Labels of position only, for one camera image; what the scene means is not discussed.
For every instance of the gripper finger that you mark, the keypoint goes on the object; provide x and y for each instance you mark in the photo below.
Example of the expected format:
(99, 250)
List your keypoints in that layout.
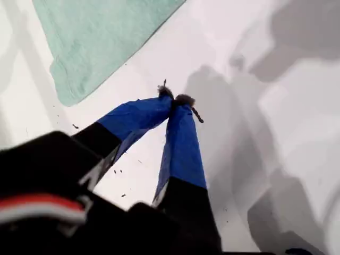
(183, 159)
(127, 119)

